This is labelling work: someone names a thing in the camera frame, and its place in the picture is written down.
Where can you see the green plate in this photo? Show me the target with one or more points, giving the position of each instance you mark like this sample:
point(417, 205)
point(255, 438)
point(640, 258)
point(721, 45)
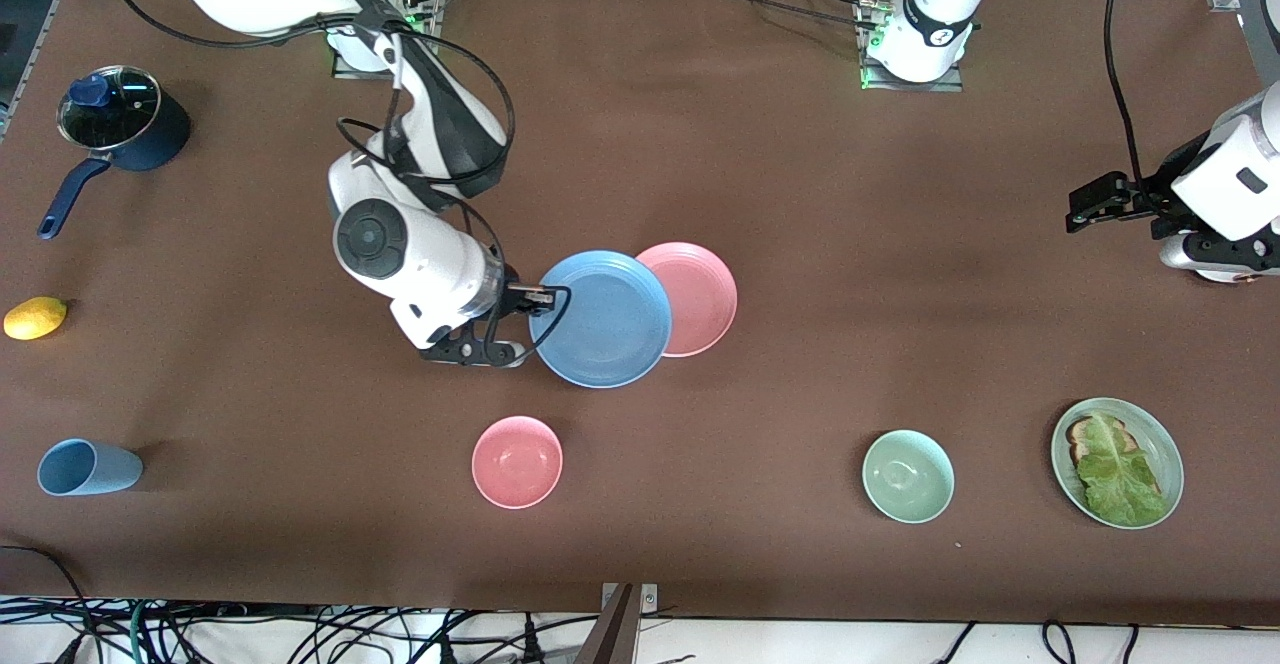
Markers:
point(1150, 434)

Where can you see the pink bowl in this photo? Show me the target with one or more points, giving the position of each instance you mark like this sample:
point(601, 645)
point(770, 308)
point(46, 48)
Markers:
point(517, 462)

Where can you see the green lettuce leaf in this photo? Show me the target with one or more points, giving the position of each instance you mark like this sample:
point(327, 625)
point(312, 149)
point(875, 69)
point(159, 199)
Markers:
point(1115, 474)

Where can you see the toast slice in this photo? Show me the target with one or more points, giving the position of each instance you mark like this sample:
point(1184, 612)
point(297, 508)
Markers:
point(1076, 436)

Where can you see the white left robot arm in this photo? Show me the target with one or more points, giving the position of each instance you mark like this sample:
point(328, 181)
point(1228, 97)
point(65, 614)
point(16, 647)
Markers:
point(940, 4)

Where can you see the brown camera post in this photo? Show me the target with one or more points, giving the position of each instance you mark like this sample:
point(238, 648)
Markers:
point(612, 634)

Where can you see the brown table cloth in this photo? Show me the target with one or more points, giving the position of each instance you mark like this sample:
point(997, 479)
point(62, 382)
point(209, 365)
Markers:
point(800, 164)

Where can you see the blue plate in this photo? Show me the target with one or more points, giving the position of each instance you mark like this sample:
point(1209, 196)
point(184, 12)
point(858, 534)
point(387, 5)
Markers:
point(605, 319)

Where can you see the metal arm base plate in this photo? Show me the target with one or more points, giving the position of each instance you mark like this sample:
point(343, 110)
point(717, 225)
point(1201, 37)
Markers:
point(915, 87)
point(360, 73)

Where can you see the pink plate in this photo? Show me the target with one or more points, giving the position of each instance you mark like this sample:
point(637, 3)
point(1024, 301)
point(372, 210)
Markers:
point(705, 299)

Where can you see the blue cup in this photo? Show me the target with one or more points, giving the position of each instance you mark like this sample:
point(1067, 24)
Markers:
point(95, 469)

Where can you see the yellow lemon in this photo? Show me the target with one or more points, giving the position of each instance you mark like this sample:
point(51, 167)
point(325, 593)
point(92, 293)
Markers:
point(35, 319)

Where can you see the glass lid with blue knob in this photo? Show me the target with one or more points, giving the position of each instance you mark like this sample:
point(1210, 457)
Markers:
point(90, 92)

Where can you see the green bowl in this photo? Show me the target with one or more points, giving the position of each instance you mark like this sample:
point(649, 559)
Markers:
point(908, 476)

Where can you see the dark blue saucepan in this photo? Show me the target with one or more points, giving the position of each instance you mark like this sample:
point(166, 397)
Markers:
point(165, 139)

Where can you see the small metal bracket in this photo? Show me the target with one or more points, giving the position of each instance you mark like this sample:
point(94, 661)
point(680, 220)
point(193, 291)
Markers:
point(650, 599)

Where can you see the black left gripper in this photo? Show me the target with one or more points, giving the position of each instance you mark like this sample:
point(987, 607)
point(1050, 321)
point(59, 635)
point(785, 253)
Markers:
point(1160, 190)

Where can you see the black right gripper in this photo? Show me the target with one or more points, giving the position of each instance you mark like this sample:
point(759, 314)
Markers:
point(514, 296)

